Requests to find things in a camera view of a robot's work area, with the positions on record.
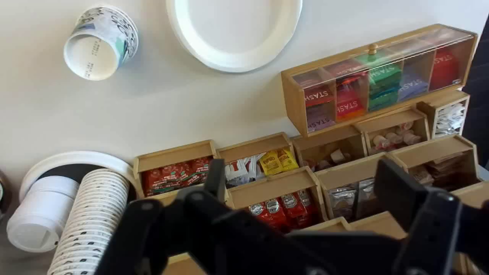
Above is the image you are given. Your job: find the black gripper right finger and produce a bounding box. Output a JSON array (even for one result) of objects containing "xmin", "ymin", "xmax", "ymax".
[{"xmin": 373, "ymin": 158, "xmax": 463, "ymax": 275}]

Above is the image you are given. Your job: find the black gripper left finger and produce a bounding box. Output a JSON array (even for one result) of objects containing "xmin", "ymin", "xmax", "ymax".
[{"xmin": 96, "ymin": 158, "xmax": 307, "ymax": 275}]

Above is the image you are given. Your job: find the printed paper cup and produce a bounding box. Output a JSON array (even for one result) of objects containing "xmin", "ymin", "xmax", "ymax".
[{"xmin": 62, "ymin": 5, "xmax": 140, "ymax": 83}]

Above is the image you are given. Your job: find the tall dotted paper cup stack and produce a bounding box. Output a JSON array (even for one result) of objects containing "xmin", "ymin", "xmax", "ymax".
[{"xmin": 47, "ymin": 167, "xmax": 131, "ymax": 275}]

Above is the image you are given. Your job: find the white cup lid stack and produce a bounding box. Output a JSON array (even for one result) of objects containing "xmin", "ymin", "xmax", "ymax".
[{"xmin": 4, "ymin": 175, "xmax": 81, "ymax": 255}]

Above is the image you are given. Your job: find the white paper plate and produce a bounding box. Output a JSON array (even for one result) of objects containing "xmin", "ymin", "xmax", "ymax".
[{"xmin": 165, "ymin": 0, "xmax": 304, "ymax": 74}]

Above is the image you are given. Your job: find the white round tray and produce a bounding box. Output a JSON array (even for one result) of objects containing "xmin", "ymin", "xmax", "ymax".
[{"xmin": 18, "ymin": 150, "xmax": 137, "ymax": 204}]

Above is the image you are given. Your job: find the wooden tiered condiment organizer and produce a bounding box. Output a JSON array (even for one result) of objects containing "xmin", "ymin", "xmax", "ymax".
[{"xmin": 131, "ymin": 90, "xmax": 489, "ymax": 275}]

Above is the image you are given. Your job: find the wooden tea box clear lid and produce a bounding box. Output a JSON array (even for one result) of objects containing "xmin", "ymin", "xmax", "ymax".
[{"xmin": 279, "ymin": 23, "xmax": 478, "ymax": 138}]

